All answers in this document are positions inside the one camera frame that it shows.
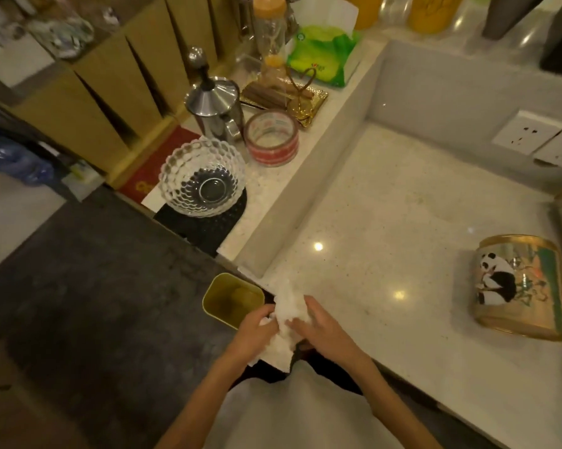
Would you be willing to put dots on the person's right hand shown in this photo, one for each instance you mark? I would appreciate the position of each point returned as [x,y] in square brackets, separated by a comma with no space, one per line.
[332,339]

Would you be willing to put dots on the person's left hand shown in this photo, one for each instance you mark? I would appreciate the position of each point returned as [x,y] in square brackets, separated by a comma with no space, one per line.
[250,336]

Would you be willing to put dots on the person's right thumb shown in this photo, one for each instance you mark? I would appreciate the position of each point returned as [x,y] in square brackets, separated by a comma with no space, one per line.
[302,330]

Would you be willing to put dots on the person's left thumb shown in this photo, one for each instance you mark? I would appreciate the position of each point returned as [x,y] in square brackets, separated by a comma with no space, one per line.
[262,313]

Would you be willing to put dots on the white paper tissue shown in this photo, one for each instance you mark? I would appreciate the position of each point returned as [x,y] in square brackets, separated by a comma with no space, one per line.
[288,310]

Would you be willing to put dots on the person's right forearm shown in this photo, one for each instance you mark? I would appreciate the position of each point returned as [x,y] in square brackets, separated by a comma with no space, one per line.
[393,406]

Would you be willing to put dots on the person's left forearm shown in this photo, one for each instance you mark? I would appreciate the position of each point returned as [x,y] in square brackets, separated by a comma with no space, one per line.
[199,402]

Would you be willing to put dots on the open green metal tin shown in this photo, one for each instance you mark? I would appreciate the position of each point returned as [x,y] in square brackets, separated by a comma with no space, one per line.
[231,296]

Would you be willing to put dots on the person's black garment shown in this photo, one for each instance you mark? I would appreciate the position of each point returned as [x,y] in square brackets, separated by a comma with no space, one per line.
[269,371]

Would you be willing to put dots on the black dotted trivet mat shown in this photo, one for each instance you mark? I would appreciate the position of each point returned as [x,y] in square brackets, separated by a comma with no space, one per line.
[206,229]

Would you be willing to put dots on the clear beaded glass bowl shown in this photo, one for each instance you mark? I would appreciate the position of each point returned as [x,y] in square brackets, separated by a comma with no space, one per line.
[202,180]

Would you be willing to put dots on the red printed tape roll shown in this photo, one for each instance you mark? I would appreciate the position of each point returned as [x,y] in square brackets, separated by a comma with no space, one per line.
[271,140]

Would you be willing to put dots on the red patterned mat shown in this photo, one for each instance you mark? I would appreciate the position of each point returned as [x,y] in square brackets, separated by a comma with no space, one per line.
[159,165]

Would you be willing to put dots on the stainless steel plunger pot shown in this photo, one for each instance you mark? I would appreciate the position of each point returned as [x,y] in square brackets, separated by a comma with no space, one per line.
[214,107]

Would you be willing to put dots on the gold rectangular tray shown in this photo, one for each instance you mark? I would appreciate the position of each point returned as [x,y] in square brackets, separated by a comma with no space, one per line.
[309,105]

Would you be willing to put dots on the brown wooden sticks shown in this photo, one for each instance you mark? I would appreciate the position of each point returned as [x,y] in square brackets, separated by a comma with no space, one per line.
[274,95]

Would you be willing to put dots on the round panda print tin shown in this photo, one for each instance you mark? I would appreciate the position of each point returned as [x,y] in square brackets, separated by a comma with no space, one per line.
[519,287]

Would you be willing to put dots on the green tissue packet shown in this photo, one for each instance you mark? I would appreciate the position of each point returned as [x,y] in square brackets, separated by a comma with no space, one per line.
[323,53]

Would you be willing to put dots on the wooden slatted cabinet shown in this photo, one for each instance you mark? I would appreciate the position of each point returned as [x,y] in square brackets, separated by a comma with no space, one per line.
[117,84]

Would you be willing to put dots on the clear jar with orange lid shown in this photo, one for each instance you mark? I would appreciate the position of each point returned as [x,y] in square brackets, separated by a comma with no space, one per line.
[270,37]

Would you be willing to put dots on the blue plastic bag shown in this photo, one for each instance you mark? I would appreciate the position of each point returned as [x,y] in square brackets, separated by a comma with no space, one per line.
[21,161]

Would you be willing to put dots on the yellow round container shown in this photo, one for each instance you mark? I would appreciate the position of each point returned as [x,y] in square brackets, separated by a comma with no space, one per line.
[365,9]
[433,11]

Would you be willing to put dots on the clear glass cup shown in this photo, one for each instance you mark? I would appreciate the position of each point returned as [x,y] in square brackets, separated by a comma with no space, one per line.
[395,8]

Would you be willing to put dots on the clear glass dish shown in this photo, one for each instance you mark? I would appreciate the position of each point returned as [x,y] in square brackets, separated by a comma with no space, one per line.
[61,35]

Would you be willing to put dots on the dark grey tall vessel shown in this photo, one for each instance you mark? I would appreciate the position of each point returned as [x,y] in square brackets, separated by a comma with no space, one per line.
[508,13]

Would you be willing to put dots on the white wall socket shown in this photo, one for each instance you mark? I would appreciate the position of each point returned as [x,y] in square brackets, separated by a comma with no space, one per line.
[561,149]
[526,133]

